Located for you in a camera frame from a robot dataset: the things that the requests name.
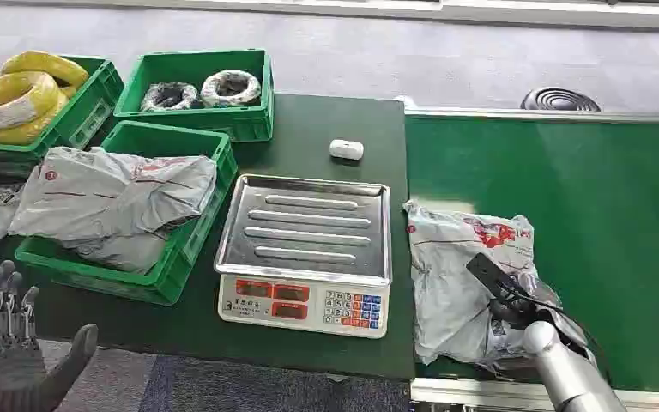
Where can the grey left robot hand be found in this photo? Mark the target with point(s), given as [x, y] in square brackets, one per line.
[14, 375]

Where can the dark right robot hand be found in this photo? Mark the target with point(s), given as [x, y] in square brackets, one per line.
[512, 313]

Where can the black barcode scanner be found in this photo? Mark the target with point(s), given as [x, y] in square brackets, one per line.
[487, 269]

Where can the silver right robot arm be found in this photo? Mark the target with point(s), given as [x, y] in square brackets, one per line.
[569, 372]

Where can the grey parcel bag red print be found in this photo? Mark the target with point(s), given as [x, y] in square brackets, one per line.
[454, 295]

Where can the green conveyor belt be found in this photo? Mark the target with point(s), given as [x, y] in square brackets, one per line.
[608, 227]

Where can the green crate with parcels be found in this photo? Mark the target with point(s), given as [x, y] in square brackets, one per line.
[153, 281]

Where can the large grey parcel bag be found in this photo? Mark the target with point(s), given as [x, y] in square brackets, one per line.
[108, 196]

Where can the electronic scale steel tray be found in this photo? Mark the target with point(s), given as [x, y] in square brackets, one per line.
[305, 250]

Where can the black round ribbed vent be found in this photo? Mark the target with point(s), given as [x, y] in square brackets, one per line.
[559, 100]

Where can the small white rounded device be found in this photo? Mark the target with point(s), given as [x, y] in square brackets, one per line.
[346, 149]

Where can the green crate with yellow coils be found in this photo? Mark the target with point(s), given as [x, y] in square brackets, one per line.
[82, 116]

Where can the green crate with wrapped coils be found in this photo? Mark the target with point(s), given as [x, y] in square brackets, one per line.
[193, 120]

